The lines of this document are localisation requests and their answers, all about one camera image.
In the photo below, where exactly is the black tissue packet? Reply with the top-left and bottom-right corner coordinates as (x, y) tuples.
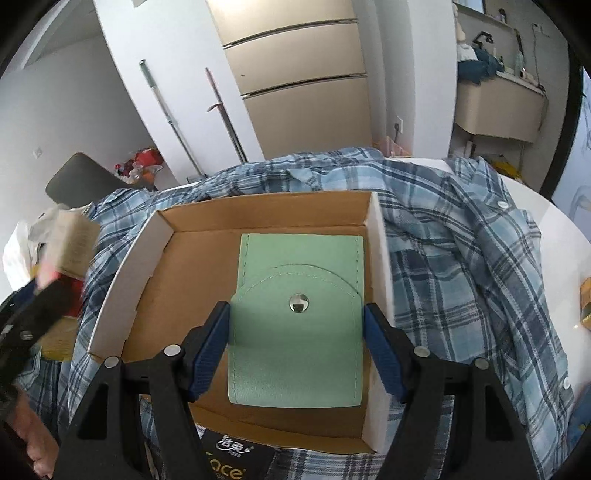
(196, 427), (274, 480)

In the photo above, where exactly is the dark blue cloth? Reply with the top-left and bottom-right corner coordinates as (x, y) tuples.
(457, 46), (505, 85)

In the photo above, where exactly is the grey mop handle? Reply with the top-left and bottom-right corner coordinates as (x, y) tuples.
(139, 60), (204, 179)

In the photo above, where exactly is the beige refrigerator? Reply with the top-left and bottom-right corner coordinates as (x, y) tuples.
(205, 0), (373, 162)

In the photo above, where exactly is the thin brown stick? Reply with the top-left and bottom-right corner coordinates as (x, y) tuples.
(205, 68), (247, 163)

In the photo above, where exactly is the green leather snap pouch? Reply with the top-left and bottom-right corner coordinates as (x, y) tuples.
(227, 233), (365, 408)

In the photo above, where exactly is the yellow floor item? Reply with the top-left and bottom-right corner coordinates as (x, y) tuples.
(489, 157), (525, 184)

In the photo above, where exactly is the red bag clutter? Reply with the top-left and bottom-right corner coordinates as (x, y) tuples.
(113, 148), (164, 186)

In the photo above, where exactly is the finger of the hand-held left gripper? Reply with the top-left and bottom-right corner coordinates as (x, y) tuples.
(9, 276), (85, 344)

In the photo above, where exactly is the yellow and blue box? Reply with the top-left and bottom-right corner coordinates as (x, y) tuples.
(579, 281), (591, 330)

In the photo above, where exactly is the beige bathroom vanity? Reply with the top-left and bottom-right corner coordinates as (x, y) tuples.
(455, 71), (549, 145)

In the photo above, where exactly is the white plastic bag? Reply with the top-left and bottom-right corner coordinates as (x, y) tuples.
(2, 205), (70, 289)

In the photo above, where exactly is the blue plaid shirt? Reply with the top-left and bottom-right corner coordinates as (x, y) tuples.
(28, 147), (578, 480)

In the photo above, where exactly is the dark grey chair back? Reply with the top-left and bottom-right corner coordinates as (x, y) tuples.
(45, 152), (131, 208)

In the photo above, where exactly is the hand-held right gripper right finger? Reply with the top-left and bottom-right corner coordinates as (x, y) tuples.
(364, 303), (537, 480)

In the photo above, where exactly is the person's left hand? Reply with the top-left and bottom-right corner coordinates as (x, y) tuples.
(8, 392), (60, 479)

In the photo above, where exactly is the beige and pink box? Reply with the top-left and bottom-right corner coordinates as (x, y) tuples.
(37, 210), (101, 289)

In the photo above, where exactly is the cardboard box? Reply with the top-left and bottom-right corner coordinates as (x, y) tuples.
(88, 191), (395, 454)

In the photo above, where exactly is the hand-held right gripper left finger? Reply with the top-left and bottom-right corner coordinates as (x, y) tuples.
(53, 301), (230, 480)

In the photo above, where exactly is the marble pattern door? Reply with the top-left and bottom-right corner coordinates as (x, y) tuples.
(551, 69), (591, 210)

